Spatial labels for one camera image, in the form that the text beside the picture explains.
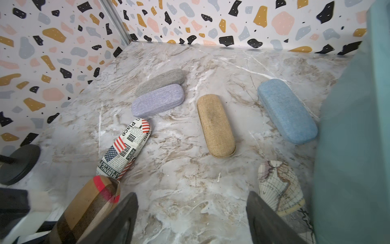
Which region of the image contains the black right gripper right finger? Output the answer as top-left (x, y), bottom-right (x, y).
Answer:
top-left (246, 191), bottom-right (305, 244)

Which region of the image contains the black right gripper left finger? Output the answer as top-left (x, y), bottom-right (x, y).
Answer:
top-left (77, 192), bottom-right (139, 244)

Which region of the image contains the plaid tartan glasses case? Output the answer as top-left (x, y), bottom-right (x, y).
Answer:
top-left (44, 175), bottom-right (120, 244)

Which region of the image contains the newspaper print glasses case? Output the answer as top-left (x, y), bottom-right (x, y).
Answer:
top-left (96, 118), bottom-right (151, 181)

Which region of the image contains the tan fabric glasses case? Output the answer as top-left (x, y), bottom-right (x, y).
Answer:
top-left (197, 94), bottom-right (236, 158)

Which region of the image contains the long lilac fabric glasses case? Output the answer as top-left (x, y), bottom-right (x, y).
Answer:
top-left (132, 84), bottom-right (185, 118)

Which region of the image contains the grey fabric glasses case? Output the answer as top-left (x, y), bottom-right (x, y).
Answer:
top-left (135, 69), bottom-right (185, 97)

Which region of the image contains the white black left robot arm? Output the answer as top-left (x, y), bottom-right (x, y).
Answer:
top-left (1, 188), bottom-right (56, 244)

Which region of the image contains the world map print glasses case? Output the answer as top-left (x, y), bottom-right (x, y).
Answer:
top-left (258, 161), bottom-right (316, 244)

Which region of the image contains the teal plastic storage box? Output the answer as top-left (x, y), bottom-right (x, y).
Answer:
top-left (312, 1), bottom-right (390, 244)

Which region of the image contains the light blue fabric glasses case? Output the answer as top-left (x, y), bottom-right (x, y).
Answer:
top-left (258, 79), bottom-right (318, 145)

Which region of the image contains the black round microphone stand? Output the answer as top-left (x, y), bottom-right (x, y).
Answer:
top-left (1, 144), bottom-right (41, 186)

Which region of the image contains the aluminium wall frame strip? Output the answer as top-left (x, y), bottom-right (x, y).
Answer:
top-left (100, 0), bottom-right (132, 46)

